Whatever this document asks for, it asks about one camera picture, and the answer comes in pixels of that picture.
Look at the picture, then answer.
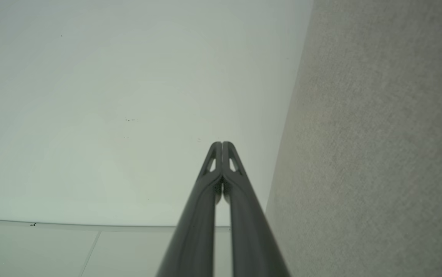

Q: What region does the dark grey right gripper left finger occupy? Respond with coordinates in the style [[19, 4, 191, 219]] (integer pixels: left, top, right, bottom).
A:
[[156, 142, 223, 277]]

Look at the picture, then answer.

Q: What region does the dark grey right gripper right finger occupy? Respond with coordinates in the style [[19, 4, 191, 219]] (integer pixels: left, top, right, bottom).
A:
[[223, 142, 291, 277]]

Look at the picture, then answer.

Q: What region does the grey fabric sofa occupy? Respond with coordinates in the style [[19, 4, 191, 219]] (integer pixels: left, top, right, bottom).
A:
[[264, 0, 442, 277]]

